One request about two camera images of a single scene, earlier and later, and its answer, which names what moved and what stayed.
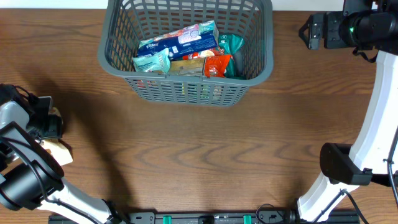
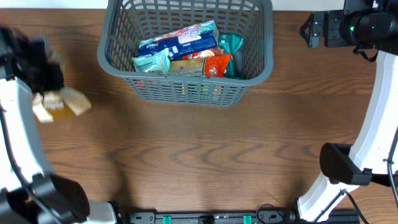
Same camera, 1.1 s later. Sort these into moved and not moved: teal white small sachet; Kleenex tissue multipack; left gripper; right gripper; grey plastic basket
Moved: left gripper
Not moved: grey plastic basket; right gripper; Kleenex tissue multipack; teal white small sachet
